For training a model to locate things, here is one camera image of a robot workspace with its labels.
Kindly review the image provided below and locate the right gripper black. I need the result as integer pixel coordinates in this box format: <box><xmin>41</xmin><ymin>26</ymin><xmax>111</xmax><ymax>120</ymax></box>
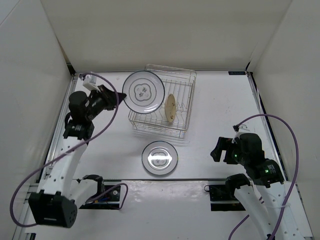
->
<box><xmin>209</xmin><ymin>137</ymin><xmax>249</xmax><ymax>166</ymax></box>

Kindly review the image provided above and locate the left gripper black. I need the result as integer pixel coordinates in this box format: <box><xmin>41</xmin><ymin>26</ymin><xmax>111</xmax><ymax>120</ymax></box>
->
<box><xmin>85</xmin><ymin>85</ymin><xmax>127</xmax><ymax>122</ymax></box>

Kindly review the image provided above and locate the white plate green rim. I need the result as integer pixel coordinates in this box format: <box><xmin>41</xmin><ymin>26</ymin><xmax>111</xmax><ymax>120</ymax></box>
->
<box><xmin>141</xmin><ymin>140</ymin><xmax>179</xmax><ymax>176</ymax></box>
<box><xmin>122</xmin><ymin>70</ymin><xmax>166</xmax><ymax>114</ymax></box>

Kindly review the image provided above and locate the beige wooden plate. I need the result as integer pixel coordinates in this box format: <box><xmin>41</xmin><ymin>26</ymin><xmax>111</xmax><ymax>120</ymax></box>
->
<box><xmin>164</xmin><ymin>93</ymin><xmax>176</xmax><ymax>123</ymax></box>

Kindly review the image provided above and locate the wire dish rack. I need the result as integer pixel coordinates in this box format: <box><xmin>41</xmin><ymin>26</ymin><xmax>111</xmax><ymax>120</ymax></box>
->
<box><xmin>128</xmin><ymin>64</ymin><xmax>197</xmax><ymax>138</ymax></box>

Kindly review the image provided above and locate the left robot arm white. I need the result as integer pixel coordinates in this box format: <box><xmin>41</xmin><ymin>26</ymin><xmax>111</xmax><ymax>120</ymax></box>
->
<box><xmin>28</xmin><ymin>85</ymin><xmax>127</xmax><ymax>228</ymax></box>

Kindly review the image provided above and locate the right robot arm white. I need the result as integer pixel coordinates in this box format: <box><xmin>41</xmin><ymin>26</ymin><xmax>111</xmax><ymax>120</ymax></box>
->
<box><xmin>210</xmin><ymin>132</ymin><xmax>304</xmax><ymax>240</ymax></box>

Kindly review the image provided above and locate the blue label right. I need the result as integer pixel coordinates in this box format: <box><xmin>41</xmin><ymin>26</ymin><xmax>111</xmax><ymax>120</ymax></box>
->
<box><xmin>228</xmin><ymin>71</ymin><xmax>246</xmax><ymax>76</ymax></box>

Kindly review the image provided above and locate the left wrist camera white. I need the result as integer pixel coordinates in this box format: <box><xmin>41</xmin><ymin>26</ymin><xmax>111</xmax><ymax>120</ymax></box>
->
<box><xmin>79</xmin><ymin>73</ymin><xmax>99</xmax><ymax>91</ymax></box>

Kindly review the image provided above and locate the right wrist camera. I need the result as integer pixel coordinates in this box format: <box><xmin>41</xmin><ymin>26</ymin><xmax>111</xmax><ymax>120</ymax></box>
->
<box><xmin>232</xmin><ymin>124</ymin><xmax>251</xmax><ymax>144</ymax></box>

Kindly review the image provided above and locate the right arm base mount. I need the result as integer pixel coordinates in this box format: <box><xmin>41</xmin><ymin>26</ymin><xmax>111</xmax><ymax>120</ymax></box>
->
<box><xmin>203</xmin><ymin>184</ymin><xmax>245</xmax><ymax>212</ymax></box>

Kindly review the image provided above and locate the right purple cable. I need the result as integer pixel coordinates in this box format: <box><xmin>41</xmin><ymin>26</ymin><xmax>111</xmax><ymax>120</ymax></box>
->
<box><xmin>227</xmin><ymin>114</ymin><xmax>300</xmax><ymax>240</ymax></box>

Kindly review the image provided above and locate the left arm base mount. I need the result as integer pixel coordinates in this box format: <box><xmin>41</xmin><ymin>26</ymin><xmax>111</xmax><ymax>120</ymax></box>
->
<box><xmin>80</xmin><ymin>183</ymin><xmax>124</xmax><ymax>210</ymax></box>

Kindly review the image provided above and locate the aluminium table edge rail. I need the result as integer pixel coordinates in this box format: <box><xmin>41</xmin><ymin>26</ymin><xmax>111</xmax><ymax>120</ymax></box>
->
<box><xmin>39</xmin><ymin>72</ymin><xmax>78</xmax><ymax>180</ymax></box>

